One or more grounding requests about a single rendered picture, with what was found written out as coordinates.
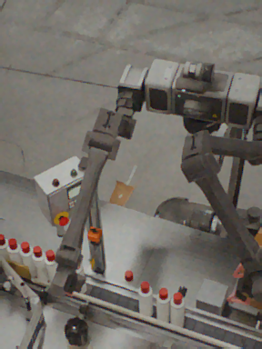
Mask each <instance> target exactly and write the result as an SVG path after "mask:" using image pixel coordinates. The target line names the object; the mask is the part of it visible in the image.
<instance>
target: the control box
mask: <svg viewBox="0 0 262 349"><path fill-rule="evenodd" d="M79 161H80V160H79V159H78V158H77V157H76V156H73V157H71V158H69V159H67V160H65V161H64V162H62V163H60V164H58V165H56V166H55V167H53V168H51V169H49V170H47V171H45V172H43V173H42V174H39V175H37V176H35V177H33V178H34V183H35V190H36V195H37V199H38V203H39V207H40V211H41V212H42V213H43V215H44V216H45V218H46V219H47V221H48V222H50V224H51V225H52V226H57V225H59V223H58V222H59V221H58V218H59V217H60V216H63V217H67V218H68V219H69V220H70V219H71V218H72V215H73V212H74V209H75V208H74V207H73V208H71V209H69V206H68V202H70V201H72V200H75V199H76V198H77V197H75V198H73V199H71V200H68V196H67V191H66V190H67V189H69V188H70V187H72V186H74V185H76V184H78V183H80V182H82V180H83V177H84V174H85V170H83V172H80V171H77V178H72V177H71V175H70V174H71V170H73V169H76V170H77V165H78V163H79ZM55 178H57V179H58V181H59V182H60V185H59V186H58V187H54V186H53V180H54V179H55Z"/></svg>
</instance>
